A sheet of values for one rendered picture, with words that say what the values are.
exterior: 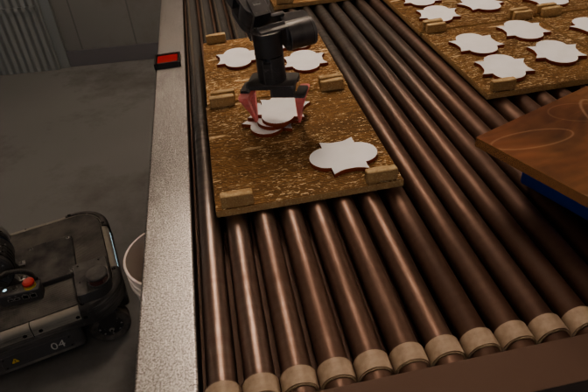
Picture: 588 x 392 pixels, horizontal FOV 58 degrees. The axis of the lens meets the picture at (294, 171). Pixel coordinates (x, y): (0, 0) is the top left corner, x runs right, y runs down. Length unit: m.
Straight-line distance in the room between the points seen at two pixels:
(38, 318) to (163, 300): 1.10
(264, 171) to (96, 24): 3.29
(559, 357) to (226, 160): 0.68
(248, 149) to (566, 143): 0.59
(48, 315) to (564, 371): 1.55
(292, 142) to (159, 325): 0.49
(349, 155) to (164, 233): 0.38
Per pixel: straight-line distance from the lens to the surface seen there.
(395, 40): 1.65
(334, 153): 1.06
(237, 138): 1.16
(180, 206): 1.03
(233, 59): 1.53
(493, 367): 0.73
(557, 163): 0.91
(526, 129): 0.99
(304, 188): 0.99
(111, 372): 2.01
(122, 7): 4.15
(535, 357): 0.75
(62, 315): 1.91
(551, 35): 1.68
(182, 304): 0.85
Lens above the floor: 1.53
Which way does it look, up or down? 35 degrees down
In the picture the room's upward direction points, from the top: 5 degrees counter-clockwise
